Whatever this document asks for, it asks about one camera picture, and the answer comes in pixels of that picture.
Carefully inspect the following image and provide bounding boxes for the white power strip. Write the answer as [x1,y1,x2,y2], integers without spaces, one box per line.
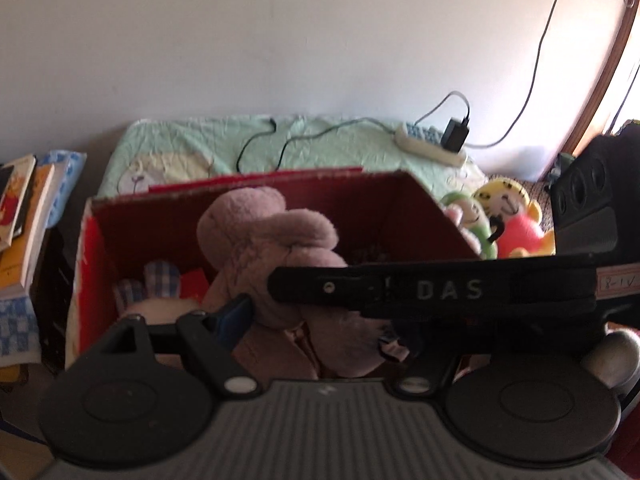
[395,122,468,166]

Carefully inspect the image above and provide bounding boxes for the stack of books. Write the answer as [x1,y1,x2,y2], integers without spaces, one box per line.
[0,162,57,293]

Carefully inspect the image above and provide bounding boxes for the black charger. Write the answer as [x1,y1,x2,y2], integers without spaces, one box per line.
[441,118,471,153]

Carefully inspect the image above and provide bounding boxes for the brown wooden door frame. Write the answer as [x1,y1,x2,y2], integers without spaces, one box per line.
[557,0,640,161]

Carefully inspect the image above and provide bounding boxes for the black charger cable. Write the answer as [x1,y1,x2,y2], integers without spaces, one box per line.
[235,91,471,175]

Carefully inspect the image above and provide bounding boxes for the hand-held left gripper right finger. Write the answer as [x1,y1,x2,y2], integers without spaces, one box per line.
[384,324,468,400]

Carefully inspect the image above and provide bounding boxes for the yellow tiger plush toy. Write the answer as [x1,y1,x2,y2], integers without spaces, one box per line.
[472,177,557,259]

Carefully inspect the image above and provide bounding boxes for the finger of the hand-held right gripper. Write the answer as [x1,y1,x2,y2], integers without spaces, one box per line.
[360,307,607,357]
[266,255,601,319]

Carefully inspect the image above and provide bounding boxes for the dark patterned blanket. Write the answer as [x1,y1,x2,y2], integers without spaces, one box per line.
[520,179,557,233]

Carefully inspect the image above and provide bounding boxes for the person's right hand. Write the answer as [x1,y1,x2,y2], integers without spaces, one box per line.
[580,330,640,403]

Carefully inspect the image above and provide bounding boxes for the green plush toy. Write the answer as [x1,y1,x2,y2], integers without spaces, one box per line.
[440,191,498,260]

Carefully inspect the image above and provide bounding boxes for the red cardboard box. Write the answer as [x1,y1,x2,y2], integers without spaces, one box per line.
[65,166,483,376]

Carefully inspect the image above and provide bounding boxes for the grey power strip cable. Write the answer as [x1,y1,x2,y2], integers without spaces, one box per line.
[465,0,571,149]

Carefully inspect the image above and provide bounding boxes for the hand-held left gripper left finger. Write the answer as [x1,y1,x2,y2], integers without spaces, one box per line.
[102,294,262,401]

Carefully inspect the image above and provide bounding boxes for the white plush toy plaid trim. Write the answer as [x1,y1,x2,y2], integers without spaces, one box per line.
[112,259,203,356]

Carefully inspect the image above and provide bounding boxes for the mauve plush toy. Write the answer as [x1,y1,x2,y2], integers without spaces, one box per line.
[196,186,416,378]

